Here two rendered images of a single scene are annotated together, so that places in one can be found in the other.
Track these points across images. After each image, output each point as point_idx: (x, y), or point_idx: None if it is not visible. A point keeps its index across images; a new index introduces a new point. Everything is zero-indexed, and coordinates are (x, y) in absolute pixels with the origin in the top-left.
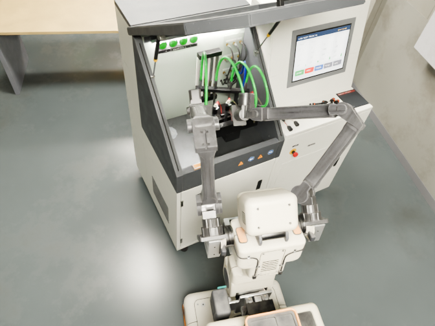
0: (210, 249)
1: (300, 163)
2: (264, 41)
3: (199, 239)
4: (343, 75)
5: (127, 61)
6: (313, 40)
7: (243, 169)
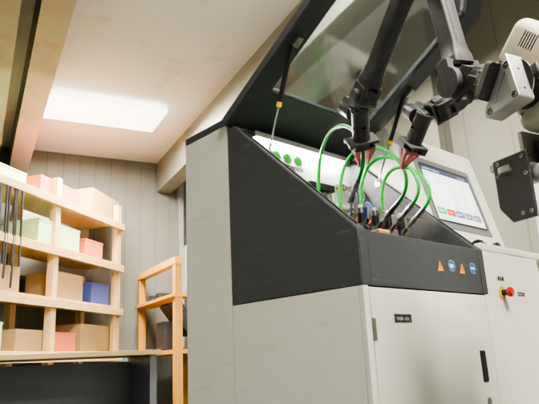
0: (514, 71)
1: (525, 344)
2: (386, 155)
3: (485, 66)
4: (493, 242)
5: (204, 207)
6: (438, 176)
7: (447, 288)
